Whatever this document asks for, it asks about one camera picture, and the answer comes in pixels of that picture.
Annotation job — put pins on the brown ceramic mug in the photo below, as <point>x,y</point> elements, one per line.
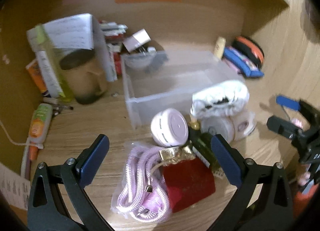
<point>84,75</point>

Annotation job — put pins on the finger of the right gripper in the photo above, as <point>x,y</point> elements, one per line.
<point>283,127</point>
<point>309,112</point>

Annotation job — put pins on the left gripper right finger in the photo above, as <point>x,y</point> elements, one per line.
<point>263,198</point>

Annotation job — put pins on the cream small lotion bottle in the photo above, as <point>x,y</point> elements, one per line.
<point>219,47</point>

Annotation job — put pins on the yellow-green tall bottle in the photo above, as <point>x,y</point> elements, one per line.
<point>48,61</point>

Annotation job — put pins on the white receipt paper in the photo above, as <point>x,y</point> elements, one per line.
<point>14,188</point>

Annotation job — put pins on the white round case with logo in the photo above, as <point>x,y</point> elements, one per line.
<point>231,128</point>

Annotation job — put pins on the white round cream jar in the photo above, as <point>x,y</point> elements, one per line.
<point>169,128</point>

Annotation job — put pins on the stack of books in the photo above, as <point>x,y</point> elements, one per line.
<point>114,34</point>

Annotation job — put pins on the orange booklet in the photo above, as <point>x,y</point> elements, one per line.
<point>33,70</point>

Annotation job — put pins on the small bowl with trinkets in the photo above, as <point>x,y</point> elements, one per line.
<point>145,59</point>

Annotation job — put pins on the dark green glass bottle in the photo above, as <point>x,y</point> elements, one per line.
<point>201,148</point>

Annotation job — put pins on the orange green tube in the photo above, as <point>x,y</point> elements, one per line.
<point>39,126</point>

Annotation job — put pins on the white fluffy cloth bundle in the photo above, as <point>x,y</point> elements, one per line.
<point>224,99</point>

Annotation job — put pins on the small white pink box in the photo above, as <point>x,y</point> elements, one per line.
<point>136,40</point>

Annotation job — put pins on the white printed paper sheet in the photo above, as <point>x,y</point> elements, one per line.
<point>77,32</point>

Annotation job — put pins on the blue pencil pouch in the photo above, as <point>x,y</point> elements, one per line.
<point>243,63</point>

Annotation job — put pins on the clear plastic storage bin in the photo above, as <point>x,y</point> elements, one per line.
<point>172,86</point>

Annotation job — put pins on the red velvet pouch gold top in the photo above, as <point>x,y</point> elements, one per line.
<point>187,178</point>

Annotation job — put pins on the black orange round case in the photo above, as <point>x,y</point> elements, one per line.
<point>250,49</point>

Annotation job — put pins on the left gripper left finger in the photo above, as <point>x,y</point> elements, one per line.
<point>47,209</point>

